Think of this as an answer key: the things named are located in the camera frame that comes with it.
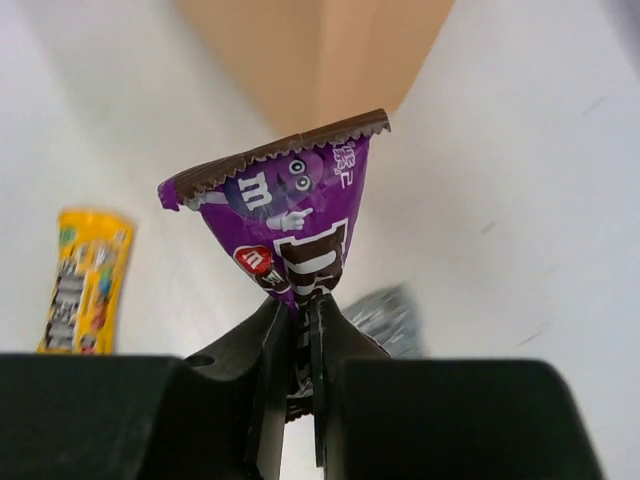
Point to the silver foil snack packet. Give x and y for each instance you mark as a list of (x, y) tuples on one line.
[(390, 317)]

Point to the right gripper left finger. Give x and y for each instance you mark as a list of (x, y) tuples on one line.
[(217, 414)]

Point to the brown paper bag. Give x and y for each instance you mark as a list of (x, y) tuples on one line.
[(304, 64)]

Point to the yellow M&M's packet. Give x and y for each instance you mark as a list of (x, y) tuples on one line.
[(93, 253)]

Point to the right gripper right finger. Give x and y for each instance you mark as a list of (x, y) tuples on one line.
[(377, 417)]

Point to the brown M&M's packet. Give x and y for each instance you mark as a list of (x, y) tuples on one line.
[(285, 213)]

